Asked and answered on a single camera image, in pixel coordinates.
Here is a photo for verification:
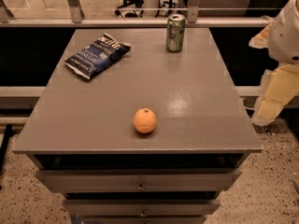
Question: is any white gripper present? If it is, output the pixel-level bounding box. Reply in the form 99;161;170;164
249;4;299;126

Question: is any green soda can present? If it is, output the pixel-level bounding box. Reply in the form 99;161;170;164
166;14;186;52

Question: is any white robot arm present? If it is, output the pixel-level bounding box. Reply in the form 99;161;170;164
249;0;299;126

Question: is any orange fruit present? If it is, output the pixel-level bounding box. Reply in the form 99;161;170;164
134;108;157;133

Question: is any upper grey drawer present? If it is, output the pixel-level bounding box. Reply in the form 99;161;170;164
36;168;241;193

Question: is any grey drawer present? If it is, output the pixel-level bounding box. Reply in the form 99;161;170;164
64;199;220;217
36;168;241;193

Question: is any black office chair base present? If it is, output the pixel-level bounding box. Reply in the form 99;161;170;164
115;0;175;18

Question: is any blue chip bag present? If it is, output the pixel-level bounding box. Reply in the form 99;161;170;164
65;33;131;80

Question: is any lower grey drawer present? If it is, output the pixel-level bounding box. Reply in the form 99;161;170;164
64;199;220;217

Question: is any grey drawer cabinet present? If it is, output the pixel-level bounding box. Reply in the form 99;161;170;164
14;28;262;224

